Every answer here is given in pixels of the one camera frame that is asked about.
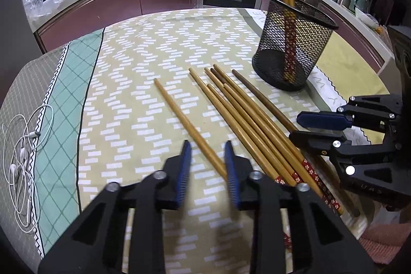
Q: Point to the person's right forearm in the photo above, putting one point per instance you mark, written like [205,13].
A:
[385,238]

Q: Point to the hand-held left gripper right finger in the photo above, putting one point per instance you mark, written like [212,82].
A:
[231,177]

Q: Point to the dark brown chopstick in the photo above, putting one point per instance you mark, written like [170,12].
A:
[257,92]

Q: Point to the bunch of bamboo chopsticks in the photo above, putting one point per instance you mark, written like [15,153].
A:
[285,165]

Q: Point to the black mesh utensil holder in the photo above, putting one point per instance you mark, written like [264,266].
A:
[308,46]

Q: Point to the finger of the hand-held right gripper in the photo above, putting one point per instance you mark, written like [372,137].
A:
[318,140]
[321,120]

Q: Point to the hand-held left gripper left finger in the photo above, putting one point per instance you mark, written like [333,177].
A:
[184,171]

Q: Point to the pink kitchen cabinets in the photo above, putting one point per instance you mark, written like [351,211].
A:
[128,1]

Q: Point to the patterned tablecloth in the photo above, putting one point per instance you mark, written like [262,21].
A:
[135,68]

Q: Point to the clear plastic bag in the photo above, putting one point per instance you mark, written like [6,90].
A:
[35,4]

